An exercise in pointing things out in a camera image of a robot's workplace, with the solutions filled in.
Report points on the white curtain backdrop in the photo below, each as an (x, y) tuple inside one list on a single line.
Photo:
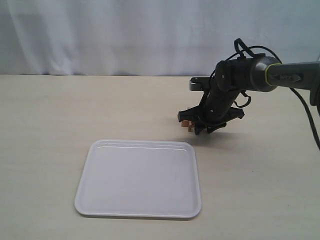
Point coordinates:
[(149, 37)]

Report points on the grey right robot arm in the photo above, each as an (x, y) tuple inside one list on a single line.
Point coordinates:
[(234, 77)]

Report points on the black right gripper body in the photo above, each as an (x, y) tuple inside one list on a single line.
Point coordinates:
[(216, 103)]

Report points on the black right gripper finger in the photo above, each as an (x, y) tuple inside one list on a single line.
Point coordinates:
[(190, 114), (211, 126)]

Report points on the white plastic tray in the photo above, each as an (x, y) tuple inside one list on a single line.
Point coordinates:
[(139, 179)]

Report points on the wooden notched piece three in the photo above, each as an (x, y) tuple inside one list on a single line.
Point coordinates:
[(190, 126)]

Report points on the wooden notched piece one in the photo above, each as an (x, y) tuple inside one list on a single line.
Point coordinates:
[(185, 123)]

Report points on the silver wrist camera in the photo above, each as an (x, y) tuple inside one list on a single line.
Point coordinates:
[(197, 84)]

